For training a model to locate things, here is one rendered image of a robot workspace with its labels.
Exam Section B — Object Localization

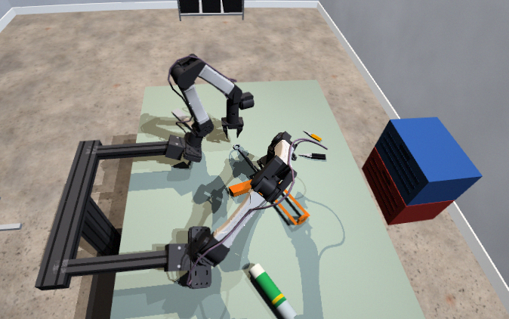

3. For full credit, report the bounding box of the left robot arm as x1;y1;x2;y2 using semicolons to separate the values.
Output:
170;57;255;158

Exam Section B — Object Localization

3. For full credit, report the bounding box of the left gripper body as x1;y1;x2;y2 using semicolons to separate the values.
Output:
221;112;244;129

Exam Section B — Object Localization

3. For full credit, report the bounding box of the white sealant cartridge with green and yellow stripes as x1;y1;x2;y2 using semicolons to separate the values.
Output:
249;264;297;319

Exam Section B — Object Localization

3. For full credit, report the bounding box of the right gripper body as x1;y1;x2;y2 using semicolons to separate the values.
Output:
260;155;280;181

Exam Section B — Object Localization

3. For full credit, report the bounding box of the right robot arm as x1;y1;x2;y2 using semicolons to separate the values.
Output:
190;131;292;287

